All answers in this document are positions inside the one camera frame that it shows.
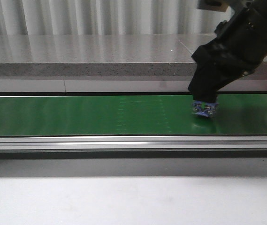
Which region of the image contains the green conveyor belt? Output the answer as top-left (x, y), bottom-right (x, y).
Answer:
top-left (0, 94), bottom-right (267, 136)

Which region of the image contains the grey stone slab right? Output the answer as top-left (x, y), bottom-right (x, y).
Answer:
top-left (177, 33), bottom-right (267, 79)

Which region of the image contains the white corrugated wall panel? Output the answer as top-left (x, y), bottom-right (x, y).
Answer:
top-left (0, 0), bottom-right (267, 36)

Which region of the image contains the aluminium conveyor side rail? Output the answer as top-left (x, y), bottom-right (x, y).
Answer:
top-left (0, 135), bottom-right (267, 153)

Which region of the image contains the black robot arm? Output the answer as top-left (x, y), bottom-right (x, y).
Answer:
top-left (188, 0), bottom-right (267, 103)

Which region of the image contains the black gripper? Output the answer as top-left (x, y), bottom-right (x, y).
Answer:
top-left (188, 22), bottom-right (267, 103)

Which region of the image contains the grey stone slab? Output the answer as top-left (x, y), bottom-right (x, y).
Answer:
top-left (177, 33), bottom-right (267, 79)
top-left (0, 35), bottom-right (196, 77)

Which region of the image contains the white base panel under slabs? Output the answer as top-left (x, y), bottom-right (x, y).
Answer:
top-left (0, 75), bottom-right (267, 93)

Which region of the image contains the grey stone slab left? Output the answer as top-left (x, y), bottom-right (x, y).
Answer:
top-left (0, 35), bottom-right (196, 77)

